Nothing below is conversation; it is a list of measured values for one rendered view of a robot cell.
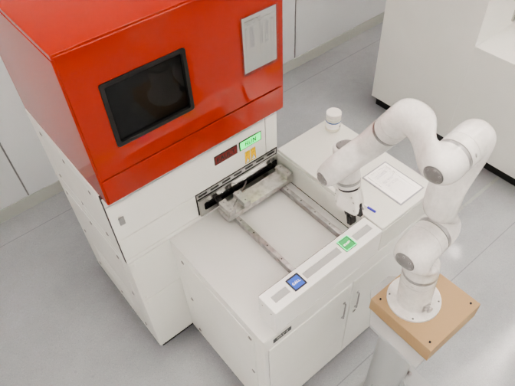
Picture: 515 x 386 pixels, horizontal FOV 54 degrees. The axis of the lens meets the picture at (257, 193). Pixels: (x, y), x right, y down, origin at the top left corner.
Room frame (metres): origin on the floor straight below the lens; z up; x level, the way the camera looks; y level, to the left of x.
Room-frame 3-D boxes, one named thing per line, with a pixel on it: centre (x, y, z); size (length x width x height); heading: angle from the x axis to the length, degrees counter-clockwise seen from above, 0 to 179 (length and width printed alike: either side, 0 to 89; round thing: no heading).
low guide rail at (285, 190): (1.43, -0.22, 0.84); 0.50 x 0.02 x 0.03; 37
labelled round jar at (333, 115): (1.80, -0.37, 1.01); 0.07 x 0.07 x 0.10
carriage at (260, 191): (1.50, 0.01, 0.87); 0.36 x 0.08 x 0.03; 127
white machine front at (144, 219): (1.45, 0.23, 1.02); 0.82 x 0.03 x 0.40; 127
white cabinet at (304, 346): (1.35, -0.19, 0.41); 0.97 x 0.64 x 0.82; 127
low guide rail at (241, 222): (1.27, 0.00, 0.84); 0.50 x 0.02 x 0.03; 37
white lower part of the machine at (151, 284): (1.72, 0.43, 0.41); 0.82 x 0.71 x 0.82; 127
